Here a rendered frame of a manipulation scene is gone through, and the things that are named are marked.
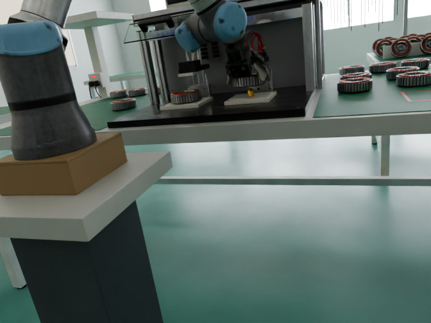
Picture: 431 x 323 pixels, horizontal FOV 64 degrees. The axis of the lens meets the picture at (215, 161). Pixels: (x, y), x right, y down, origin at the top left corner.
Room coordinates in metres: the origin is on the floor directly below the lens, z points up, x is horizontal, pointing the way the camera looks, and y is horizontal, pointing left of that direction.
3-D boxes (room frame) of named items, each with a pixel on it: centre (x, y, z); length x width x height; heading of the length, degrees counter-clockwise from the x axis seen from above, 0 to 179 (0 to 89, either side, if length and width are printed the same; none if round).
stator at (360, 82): (1.19, -0.51, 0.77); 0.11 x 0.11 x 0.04
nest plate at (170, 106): (1.27, 0.07, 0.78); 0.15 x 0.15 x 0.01; 68
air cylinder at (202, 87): (1.41, 0.02, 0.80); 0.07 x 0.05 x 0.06; 68
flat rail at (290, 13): (1.32, -0.08, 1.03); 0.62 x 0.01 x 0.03; 68
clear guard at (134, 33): (1.28, 0.07, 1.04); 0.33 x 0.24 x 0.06; 158
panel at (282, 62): (1.47, -0.13, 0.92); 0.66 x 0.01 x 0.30; 68
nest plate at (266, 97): (1.19, -0.15, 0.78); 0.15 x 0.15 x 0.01; 68
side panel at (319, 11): (1.48, -0.49, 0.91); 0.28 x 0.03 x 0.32; 158
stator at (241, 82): (1.18, -0.15, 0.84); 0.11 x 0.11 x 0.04
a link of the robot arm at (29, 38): (0.67, 0.30, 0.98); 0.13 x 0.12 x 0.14; 27
